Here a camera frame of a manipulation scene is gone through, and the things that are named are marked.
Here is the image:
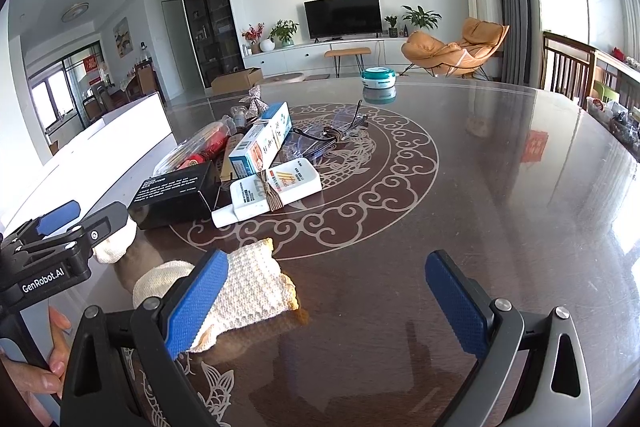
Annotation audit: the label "dark wooden chair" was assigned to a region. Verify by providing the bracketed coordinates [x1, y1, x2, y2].
[542, 32, 598, 110]

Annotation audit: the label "orange lounge chair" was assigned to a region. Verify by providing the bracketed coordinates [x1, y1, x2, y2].
[401, 18, 510, 80]

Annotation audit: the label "black printed box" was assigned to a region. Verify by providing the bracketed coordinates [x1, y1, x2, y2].
[127, 161, 222, 230]

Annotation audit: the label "clear bag of chopsticks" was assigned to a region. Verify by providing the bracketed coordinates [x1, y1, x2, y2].
[152, 121, 235, 176]

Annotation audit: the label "white box with twine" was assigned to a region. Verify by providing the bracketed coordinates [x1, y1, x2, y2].
[211, 158, 322, 229]

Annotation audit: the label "white television console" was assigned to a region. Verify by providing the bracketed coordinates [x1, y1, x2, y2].
[242, 38, 416, 78]

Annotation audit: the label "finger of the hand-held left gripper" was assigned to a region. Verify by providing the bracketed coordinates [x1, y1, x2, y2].
[15, 202, 130, 258]
[5, 200, 82, 244]

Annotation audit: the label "clear safety glasses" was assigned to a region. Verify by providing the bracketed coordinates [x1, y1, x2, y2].
[285, 99, 371, 168]

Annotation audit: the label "teal round container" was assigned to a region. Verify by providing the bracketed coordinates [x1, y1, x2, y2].
[361, 67, 398, 90]

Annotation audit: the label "wooden stool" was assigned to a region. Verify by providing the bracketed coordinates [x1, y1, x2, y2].
[324, 47, 372, 78]

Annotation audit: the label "large leafy potted plant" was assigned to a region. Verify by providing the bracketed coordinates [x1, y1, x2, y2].
[401, 5, 442, 32]

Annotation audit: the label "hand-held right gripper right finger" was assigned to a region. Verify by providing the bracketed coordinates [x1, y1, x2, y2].
[424, 250, 593, 427]

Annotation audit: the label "dark glass display cabinet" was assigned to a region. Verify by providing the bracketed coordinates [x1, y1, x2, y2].
[176, 0, 246, 90]

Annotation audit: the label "red flowers in vase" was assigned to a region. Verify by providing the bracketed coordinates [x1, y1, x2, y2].
[242, 23, 265, 54]

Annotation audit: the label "cluttered side shelf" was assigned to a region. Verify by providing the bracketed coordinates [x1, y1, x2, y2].
[585, 47, 640, 142]

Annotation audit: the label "cardboard box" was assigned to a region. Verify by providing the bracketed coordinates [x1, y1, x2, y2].
[210, 67, 264, 95]

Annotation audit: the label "cream knitted cloth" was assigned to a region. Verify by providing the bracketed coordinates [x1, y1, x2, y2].
[92, 214, 301, 354]

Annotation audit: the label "dining table with chairs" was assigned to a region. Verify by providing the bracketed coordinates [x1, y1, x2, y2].
[82, 57, 161, 108]

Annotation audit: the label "green potted plant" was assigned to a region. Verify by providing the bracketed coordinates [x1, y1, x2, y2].
[270, 19, 299, 48]

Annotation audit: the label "person's left hand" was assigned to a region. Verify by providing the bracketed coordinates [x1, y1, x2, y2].
[0, 306, 72, 414]

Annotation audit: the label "framed wall painting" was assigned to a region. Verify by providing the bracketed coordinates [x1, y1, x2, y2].
[113, 18, 132, 58]

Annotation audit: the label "black television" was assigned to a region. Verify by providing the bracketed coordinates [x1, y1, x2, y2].
[304, 0, 382, 42]

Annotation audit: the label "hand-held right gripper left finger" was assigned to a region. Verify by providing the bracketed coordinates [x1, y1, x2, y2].
[60, 249, 231, 427]

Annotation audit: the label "large white container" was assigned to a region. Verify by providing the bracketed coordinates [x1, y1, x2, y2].
[0, 92, 176, 228]

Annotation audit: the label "blue and white box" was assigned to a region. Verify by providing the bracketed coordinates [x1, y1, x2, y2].
[228, 102, 293, 180]

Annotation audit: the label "red sachet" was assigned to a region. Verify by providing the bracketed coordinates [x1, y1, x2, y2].
[175, 151, 217, 171]

